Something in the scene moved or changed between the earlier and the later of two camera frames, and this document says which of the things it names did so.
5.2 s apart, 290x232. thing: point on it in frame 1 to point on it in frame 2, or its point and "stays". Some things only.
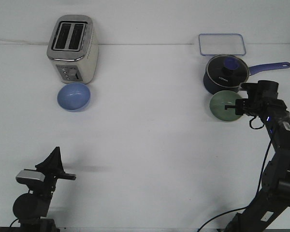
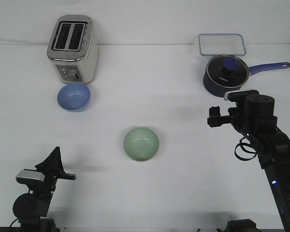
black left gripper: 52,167 stays
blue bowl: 74,97 stays
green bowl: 218,101 to 141,144
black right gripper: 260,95 to 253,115
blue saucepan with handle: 227,72 stays
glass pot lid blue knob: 227,70 stays
